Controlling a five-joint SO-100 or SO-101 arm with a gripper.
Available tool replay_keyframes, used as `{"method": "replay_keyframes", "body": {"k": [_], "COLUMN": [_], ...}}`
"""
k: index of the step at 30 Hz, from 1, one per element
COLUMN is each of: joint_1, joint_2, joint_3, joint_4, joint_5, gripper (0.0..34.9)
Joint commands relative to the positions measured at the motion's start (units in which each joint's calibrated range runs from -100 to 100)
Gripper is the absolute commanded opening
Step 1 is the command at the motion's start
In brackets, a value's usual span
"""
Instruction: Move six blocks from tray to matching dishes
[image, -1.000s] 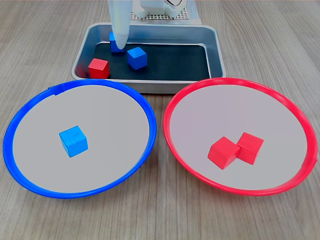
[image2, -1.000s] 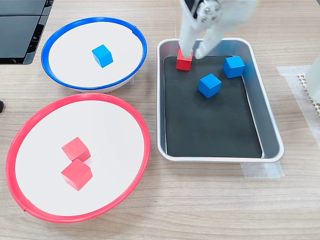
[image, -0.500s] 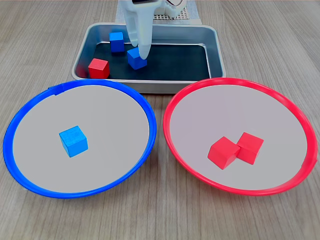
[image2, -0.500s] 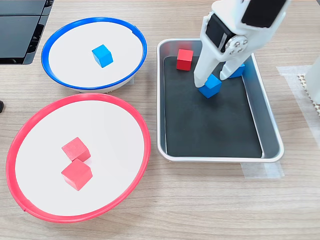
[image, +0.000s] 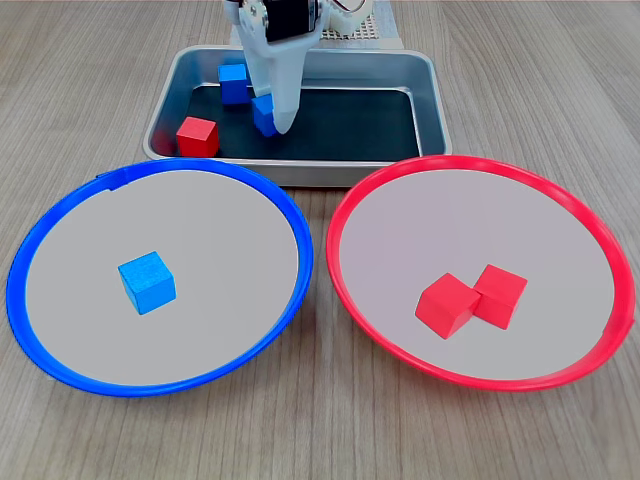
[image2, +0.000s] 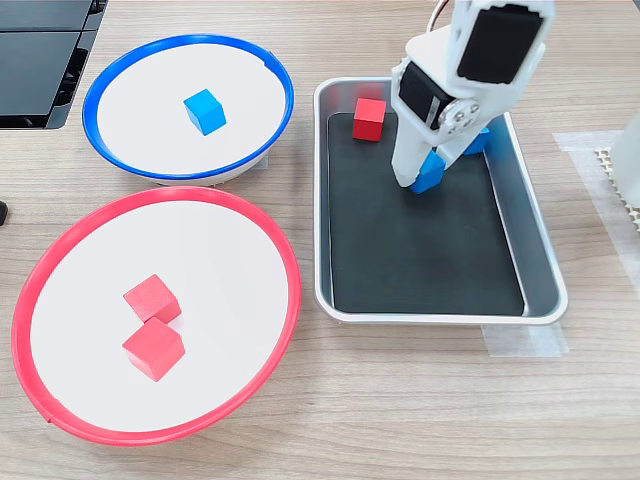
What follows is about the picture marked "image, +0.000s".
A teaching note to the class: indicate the white plate with blue rim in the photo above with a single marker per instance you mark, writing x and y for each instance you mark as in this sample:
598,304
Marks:
210,280

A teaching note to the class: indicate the blue cube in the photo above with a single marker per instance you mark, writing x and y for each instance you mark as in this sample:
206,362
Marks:
147,285
232,87
262,117

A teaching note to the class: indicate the steel tray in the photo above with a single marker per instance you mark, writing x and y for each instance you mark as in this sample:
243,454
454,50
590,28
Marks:
431,115

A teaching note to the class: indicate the black mat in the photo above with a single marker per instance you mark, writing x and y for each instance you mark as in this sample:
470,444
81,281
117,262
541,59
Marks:
360,125

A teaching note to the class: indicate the translucent plastic sheet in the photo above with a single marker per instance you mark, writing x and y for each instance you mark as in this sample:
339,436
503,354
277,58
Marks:
391,30

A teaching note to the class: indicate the red cube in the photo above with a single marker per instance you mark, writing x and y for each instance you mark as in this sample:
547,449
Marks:
196,137
445,306
504,295

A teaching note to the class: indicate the pale perforated plate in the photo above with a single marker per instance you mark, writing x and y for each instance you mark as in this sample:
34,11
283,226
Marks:
357,27

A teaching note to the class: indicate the white plate with red rim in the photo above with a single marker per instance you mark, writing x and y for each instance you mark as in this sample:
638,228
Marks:
400,240

